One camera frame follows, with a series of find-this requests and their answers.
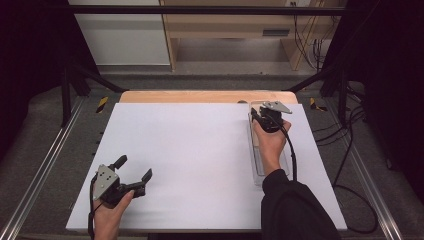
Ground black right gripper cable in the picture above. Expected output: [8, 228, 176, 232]
[272, 114, 380, 235]

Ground white cabinet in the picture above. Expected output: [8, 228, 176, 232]
[65, 0, 171, 66]

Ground white table mat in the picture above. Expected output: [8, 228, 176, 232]
[65, 102, 348, 233]

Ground clear plastic tray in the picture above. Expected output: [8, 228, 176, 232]
[247, 100, 292, 187]

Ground aluminium rail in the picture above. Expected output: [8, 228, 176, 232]
[323, 97, 405, 240]
[0, 96, 86, 240]

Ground right yellow clamp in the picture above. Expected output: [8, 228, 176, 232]
[309, 97, 328, 112]

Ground black frame strut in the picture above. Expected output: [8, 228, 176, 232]
[285, 63, 350, 127]
[60, 62, 128, 128]

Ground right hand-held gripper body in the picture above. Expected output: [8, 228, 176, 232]
[257, 100, 294, 135]

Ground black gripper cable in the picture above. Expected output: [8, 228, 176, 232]
[87, 175, 102, 240]
[272, 114, 380, 235]

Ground wooden table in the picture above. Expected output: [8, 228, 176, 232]
[119, 89, 299, 105]

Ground black horizontal frame bar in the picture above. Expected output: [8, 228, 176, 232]
[62, 4, 346, 16]

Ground person's left hand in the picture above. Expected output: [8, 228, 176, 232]
[92, 189, 136, 240]

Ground hanging black cables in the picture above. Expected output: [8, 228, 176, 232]
[289, 1, 332, 72]

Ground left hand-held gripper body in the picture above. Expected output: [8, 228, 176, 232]
[92, 163, 148, 210]

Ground black curtain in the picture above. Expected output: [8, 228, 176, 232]
[0, 0, 98, 162]
[319, 0, 424, 203]

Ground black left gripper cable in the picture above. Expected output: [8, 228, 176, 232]
[87, 175, 102, 240]

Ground left yellow clamp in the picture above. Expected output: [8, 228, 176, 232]
[96, 96, 110, 114]

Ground person's right hand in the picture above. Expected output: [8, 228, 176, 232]
[251, 118, 293, 178]

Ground yellow clamp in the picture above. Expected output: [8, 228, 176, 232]
[309, 97, 328, 112]
[96, 96, 110, 114]

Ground black floor cables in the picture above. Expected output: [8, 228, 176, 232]
[312, 82, 368, 188]

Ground wooden desk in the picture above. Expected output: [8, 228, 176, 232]
[159, 0, 339, 72]

